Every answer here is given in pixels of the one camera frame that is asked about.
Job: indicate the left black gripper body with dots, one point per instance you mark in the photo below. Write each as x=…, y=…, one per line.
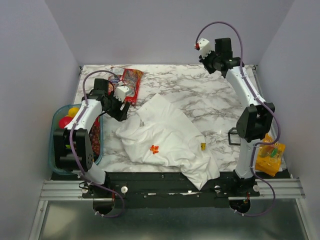
x=113, y=107

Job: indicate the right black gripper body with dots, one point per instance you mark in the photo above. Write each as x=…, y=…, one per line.
x=208, y=62

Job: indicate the white garment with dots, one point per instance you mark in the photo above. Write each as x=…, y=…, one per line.
x=158, y=122

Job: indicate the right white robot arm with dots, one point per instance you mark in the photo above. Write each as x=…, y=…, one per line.
x=256, y=118

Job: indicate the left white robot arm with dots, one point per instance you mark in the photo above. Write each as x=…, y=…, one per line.
x=72, y=145

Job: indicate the purple toy grapes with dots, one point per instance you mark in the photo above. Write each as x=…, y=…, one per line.
x=94, y=135

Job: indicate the red snack bag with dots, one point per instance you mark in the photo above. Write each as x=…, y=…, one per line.
x=128, y=77

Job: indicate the small blue white packet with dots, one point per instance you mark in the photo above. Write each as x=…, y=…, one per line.
x=115, y=75

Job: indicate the yellow toy lemon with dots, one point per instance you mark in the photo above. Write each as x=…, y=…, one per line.
x=72, y=112

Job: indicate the red toy apple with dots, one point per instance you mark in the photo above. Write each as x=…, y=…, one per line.
x=64, y=121

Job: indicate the yellow black square pin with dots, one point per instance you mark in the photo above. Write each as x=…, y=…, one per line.
x=203, y=146

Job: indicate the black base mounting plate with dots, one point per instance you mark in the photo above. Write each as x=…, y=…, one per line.
x=165, y=190

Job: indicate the yellow candy bag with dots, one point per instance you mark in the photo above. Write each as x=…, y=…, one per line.
x=269, y=158

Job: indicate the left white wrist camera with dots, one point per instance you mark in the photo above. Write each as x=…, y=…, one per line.
x=121, y=93

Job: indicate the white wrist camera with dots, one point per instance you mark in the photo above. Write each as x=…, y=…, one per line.
x=204, y=47
x=121, y=93

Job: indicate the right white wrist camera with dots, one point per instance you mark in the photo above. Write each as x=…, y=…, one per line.
x=204, y=47

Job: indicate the black square frame box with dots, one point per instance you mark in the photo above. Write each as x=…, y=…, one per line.
x=233, y=137

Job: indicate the aluminium rail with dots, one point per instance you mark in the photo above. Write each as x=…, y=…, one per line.
x=286, y=188

